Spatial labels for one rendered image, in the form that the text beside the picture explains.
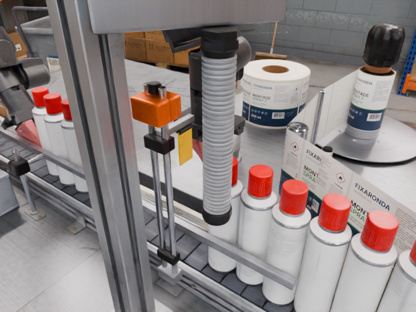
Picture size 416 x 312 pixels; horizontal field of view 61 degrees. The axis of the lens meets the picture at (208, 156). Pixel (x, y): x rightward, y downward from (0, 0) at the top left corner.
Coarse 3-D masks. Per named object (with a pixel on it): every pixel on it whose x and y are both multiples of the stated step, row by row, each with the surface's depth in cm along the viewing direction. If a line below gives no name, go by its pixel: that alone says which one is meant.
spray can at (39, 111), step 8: (40, 88) 74; (40, 96) 72; (40, 104) 73; (32, 112) 74; (40, 112) 73; (40, 120) 74; (40, 128) 75; (40, 136) 76; (48, 144) 77; (48, 160) 79; (48, 168) 81; (56, 168) 80; (56, 176) 81
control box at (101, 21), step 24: (96, 0) 26; (120, 0) 27; (144, 0) 27; (168, 0) 28; (192, 0) 28; (216, 0) 29; (240, 0) 30; (264, 0) 30; (96, 24) 27; (120, 24) 27; (144, 24) 28; (168, 24) 29; (192, 24) 29; (216, 24) 30; (240, 24) 31
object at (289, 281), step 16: (0, 128) 85; (32, 144) 78; (64, 160) 72; (80, 176) 69; (144, 208) 60; (176, 224) 57; (208, 240) 53; (240, 256) 50; (272, 272) 48; (288, 288) 47
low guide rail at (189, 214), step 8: (0, 120) 100; (8, 128) 99; (144, 192) 72; (152, 192) 71; (152, 200) 71; (176, 208) 67; (184, 208) 67; (184, 216) 67; (192, 216) 65; (200, 216) 65; (200, 224) 65
